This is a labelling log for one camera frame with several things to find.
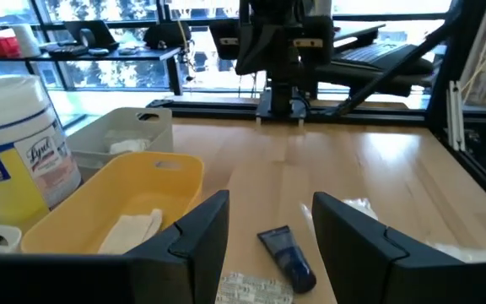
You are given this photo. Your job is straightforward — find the yellow plastic bin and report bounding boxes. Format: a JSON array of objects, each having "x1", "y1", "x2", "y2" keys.
[{"x1": 19, "y1": 150, "x2": 206, "y2": 256}]

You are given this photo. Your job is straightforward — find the red box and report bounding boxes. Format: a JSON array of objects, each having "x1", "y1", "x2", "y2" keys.
[{"x1": 0, "y1": 35, "x2": 21, "y2": 59}]

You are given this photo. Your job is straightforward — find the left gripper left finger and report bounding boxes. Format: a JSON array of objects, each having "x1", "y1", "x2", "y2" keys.
[{"x1": 124, "y1": 189, "x2": 231, "y2": 304}]

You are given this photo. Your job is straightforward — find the black keyboard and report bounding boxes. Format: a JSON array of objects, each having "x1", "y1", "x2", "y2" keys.
[{"x1": 46, "y1": 44, "x2": 89, "y2": 59}]

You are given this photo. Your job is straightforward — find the silver aluminium bracket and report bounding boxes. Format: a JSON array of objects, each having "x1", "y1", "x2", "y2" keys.
[{"x1": 446, "y1": 79, "x2": 467, "y2": 152}]

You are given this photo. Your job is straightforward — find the Lysol wipes canister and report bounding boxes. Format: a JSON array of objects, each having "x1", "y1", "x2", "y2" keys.
[{"x1": 0, "y1": 74, "x2": 83, "y2": 227}]

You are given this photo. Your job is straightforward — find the black tape roll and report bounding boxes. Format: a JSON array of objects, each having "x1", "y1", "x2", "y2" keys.
[{"x1": 78, "y1": 28, "x2": 98, "y2": 48}]

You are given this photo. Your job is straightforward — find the black bag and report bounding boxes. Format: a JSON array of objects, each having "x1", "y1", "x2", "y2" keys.
[{"x1": 143, "y1": 21, "x2": 192, "y2": 51}]

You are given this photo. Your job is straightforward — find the white paper packet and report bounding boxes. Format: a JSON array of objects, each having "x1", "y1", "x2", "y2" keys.
[{"x1": 97, "y1": 208, "x2": 165, "y2": 255}]

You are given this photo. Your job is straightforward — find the black laptop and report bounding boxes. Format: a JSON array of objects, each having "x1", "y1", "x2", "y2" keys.
[{"x1": 316, "y1": 41, "x2": 436, "y2": 98}]

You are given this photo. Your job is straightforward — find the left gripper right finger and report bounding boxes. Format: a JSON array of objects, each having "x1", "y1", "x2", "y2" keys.
[{"x1": 311, "y1": 191, "x2": 486, "y2": 304}]

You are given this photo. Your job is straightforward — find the dark blue toiletry tube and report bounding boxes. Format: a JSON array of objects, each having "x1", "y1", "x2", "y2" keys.
[{"x1": 256, "y1": 225, "x2": 317, "y2": 295}]

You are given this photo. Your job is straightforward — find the clear bag of cotton swabs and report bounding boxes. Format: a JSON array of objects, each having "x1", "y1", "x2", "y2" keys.
[
  {"x1": 103, "y1": 128, "x2": 154, "y2": 156},
  {"x1": 426, "y1": 240, "x2": 486, "y2": 265},
  {"x1": 300, "y1": 197, "x2": 380, "y2": 223}
]

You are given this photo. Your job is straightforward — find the white paper towel roll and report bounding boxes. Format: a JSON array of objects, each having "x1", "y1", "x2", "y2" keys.
[{"x1": 12, "y1": 24, "x2": 41, "y2": 58}]

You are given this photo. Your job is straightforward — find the grey plastic bin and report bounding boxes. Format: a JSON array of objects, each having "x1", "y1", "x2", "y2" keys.
[{"x1": 64, "y1": 106, "x2": 175, "y2": 182}]

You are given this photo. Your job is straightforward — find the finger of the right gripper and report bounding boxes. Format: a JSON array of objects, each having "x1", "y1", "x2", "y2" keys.
[
  {"x1": 236, "y1": 24, "x2": 270, "y2": 76},
  {"x1": 295, "y1": 24, "x2": 327, "y2": 68}
]

